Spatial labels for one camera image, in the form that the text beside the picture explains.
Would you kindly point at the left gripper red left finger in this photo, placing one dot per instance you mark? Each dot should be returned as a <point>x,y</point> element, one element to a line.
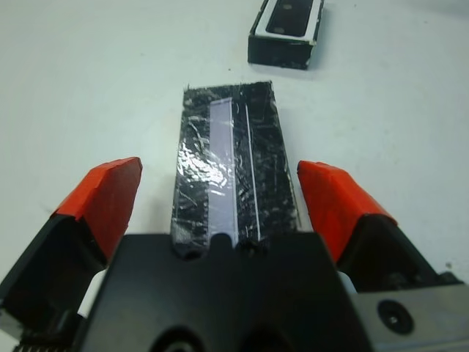
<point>106,198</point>

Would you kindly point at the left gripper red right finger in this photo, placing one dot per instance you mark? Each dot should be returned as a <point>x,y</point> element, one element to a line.
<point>337,201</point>

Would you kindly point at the black taped box lid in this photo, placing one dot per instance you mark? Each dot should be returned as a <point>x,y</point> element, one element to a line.
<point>264,165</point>

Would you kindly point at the black box with white insert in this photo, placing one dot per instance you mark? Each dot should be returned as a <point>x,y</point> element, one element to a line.
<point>278,55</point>

